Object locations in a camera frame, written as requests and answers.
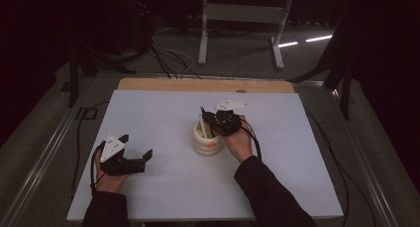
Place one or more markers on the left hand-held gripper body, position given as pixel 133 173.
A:
pixel 114 154

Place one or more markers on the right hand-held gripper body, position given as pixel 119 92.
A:
pixel 228 121

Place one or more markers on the black pen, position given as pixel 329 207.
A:
pixel 201 110

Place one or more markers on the white pen with blue ends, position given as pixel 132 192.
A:
pixel 202 128

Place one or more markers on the cream duck pen holder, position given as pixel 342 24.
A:
pixel 206 147

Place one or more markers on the person's right hand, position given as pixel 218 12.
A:
pixel 241 144

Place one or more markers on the person's left hand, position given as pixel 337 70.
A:
pixel 110 182

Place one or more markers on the black tripod stand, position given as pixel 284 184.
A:
pixel 74 71
pixel 345 88

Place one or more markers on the grey metal stand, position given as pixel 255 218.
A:
pixel 244 14

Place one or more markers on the dark equipment rack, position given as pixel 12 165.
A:
pixel 142 9

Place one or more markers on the metal floor rail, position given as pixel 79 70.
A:
pixel 366 167
pixel 43 157

